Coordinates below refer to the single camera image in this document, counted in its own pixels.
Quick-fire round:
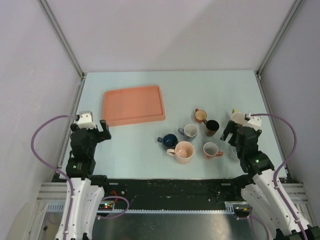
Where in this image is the yellow faceted mug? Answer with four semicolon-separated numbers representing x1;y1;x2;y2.
230;108;247;125

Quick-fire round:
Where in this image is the brown mug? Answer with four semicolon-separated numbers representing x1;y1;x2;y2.
203;119;220;137

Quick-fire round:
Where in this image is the clear glass mug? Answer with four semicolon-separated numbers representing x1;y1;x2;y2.
229;146;239;161

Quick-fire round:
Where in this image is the small pink mug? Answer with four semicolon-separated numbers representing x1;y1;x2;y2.
202;142;224;159

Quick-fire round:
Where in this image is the orange mug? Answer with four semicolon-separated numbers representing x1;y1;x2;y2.
194;108;207;124

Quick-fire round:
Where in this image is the grey blue mug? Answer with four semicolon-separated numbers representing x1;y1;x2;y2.
177;124;198;142

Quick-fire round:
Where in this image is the large peach mug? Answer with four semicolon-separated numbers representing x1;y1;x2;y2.
166;141;195;165

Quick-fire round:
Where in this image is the dark blue mug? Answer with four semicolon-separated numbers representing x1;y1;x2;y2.
157;133;179;151

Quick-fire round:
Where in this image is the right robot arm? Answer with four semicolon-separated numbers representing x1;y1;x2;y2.
220;120;320;240

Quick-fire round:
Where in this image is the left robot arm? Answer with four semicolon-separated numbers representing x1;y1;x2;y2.
55;120;111;240

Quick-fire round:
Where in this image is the salmon plastic tray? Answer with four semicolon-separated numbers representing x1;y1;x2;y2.
102;85;166;127

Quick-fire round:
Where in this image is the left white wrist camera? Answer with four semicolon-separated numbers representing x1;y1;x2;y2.
77;110;97;130

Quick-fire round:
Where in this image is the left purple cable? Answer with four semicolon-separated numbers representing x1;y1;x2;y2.
30;114;130;221

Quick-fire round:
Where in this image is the purple cable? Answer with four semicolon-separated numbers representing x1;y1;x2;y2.
247;113;299;240
30;114;130;221

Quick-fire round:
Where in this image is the aluminium front rail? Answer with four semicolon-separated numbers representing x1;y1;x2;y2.
37;182;309;204

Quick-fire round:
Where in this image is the white cable duct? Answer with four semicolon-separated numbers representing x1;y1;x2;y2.
45;202;251;215

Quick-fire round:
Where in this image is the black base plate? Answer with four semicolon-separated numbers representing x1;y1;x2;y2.
105;179;244;211

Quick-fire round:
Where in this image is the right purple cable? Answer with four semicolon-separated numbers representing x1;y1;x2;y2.
247;113;299;240

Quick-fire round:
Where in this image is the left aluminium frame post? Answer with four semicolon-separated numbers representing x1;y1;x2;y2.
37;0;85;81

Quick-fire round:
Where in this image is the aluminium frame post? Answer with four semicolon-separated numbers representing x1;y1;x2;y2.
255;0;305;80
37;0;85;81

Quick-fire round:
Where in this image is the right aluminium frame post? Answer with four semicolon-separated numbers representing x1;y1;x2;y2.
255;0;305;80

